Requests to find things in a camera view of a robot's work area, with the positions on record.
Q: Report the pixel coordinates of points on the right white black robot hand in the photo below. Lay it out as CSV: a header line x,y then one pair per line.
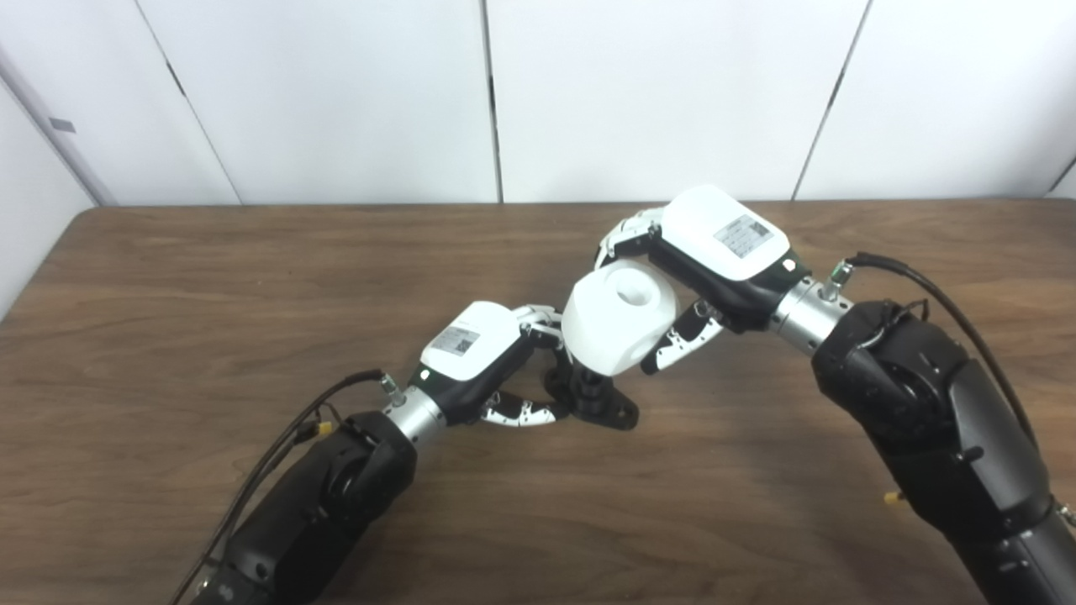
x,y
714,235

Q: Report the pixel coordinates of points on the round white plastic piece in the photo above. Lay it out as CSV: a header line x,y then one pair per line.
x,y
605,328

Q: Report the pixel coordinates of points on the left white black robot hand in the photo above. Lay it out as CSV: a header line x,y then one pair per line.
x,y
471,336

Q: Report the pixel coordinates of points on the black plastic holder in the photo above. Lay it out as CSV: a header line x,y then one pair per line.
x,y
593,395

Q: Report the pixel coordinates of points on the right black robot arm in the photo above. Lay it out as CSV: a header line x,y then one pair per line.
x,y
925,403

